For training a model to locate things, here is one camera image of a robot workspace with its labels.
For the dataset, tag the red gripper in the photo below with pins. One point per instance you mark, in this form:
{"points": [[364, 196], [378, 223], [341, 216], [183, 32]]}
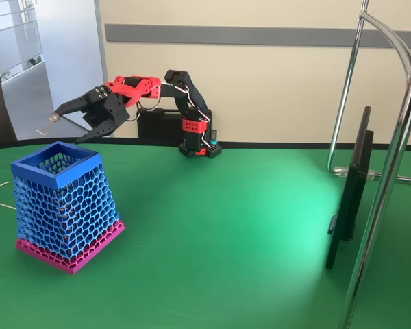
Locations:
{"points": [[107, 107]]}

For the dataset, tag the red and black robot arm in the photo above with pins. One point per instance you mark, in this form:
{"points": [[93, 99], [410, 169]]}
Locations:
{"points": [[193, 94]]}

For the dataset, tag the blue and magenta mesh basket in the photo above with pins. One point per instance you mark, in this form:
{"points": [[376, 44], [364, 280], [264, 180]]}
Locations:
{"points": [[37, 171]]}

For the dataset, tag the black plastic case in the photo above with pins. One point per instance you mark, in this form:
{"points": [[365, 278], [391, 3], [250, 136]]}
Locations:
{"points": [[157, 125]]}

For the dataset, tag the clear plastic clip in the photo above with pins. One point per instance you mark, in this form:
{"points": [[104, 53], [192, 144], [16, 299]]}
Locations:
{"points": [[342, 171]]}

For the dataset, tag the black flat monitor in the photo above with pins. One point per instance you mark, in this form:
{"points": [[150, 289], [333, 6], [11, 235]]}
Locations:
{"points": [[349, 192]]}

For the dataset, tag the chrome tube stand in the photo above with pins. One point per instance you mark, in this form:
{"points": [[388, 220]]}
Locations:
{"points": [[377, 212]]}

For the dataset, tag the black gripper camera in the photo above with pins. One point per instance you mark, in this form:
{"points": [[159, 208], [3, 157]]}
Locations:
{"points": [[96, 116]]}

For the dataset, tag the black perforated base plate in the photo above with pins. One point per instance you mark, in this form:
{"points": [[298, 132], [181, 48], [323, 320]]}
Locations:
{"points": [[214, 150]]}

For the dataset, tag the grey wall rail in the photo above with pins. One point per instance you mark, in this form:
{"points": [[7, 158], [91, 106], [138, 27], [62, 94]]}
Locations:
{"points": [[260, 35]]}

